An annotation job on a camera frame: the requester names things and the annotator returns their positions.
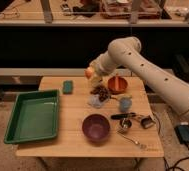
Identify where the orange bowl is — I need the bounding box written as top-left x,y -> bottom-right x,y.
108,75 -> 128,94

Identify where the black handled utensil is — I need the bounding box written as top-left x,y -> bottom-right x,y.
111,113 -> 136,120

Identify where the purple bowl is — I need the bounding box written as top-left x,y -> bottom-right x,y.
82,114 -> 110,142

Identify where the small metal cup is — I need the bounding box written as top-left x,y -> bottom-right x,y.
119,118 -> 132,132

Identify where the green sponge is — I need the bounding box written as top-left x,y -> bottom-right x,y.
62,80 -> 73,94

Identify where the wooden table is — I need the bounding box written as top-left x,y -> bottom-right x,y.
16,77 -> 164,158

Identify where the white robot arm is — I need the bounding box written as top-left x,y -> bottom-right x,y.
90,37 -> 189,122

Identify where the orange apple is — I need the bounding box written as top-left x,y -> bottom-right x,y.
85,67 -> 93,79

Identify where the green plastic tray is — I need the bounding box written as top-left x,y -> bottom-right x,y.
4,90 -> 59,144

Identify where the small black metal clip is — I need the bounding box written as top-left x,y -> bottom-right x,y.
140,116 -> 155,129

